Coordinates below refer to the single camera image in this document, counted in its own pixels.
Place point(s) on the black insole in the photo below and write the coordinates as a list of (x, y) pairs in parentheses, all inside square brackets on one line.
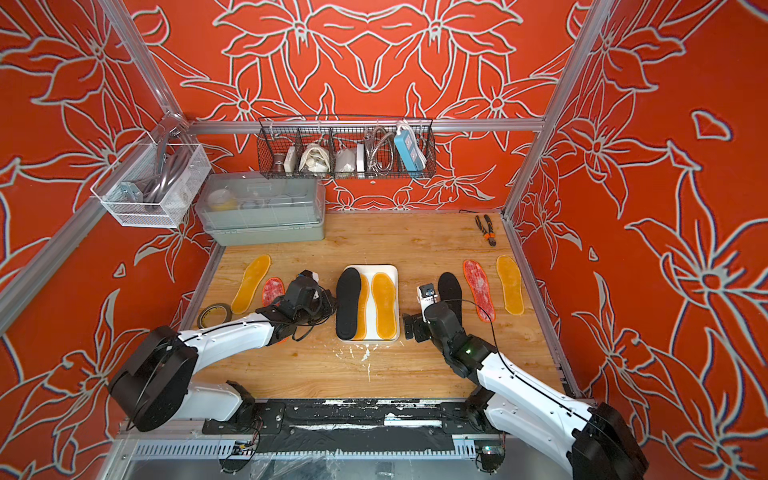
[(450, 292), (348, 291)]

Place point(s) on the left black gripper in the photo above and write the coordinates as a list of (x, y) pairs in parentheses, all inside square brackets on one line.
[(326, 297)]

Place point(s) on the orange black pliers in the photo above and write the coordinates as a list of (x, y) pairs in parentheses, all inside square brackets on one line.
[(485, 225)]

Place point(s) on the white plastic storage tray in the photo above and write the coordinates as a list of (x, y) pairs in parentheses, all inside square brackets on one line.
[(369, 271)]

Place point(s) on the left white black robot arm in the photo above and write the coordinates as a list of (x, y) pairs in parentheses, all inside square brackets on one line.
[(155, 385)]

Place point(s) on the clear plastic wall bin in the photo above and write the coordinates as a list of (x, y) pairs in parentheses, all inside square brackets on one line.
[(154, 182)]

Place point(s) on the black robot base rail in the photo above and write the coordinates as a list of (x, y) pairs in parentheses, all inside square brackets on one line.
[(357, 426)]

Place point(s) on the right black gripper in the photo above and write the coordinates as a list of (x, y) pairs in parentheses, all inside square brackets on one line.
[(418, 324)]

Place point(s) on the black wire wall basket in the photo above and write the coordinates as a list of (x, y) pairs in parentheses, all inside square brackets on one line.
[(355, 147)]

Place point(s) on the brown tape roll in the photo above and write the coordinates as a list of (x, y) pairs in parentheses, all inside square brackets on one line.
[(214, 315)]

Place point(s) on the yellow insole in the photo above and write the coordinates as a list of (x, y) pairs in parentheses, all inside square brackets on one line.
[(361, 326), (511, 281), (251, 279), (384, 296)]

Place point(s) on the grey green lidded storage box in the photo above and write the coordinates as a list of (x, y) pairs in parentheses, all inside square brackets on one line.
[(247, 208)]

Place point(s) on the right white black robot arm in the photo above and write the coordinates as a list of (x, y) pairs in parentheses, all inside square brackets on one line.
[(587, 442)]

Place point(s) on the blue white power strip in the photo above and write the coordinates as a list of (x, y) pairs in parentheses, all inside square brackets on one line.
[(410, 152)]

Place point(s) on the red insole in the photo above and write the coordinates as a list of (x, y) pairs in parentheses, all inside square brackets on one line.
[(272, 289), (478, 282)]

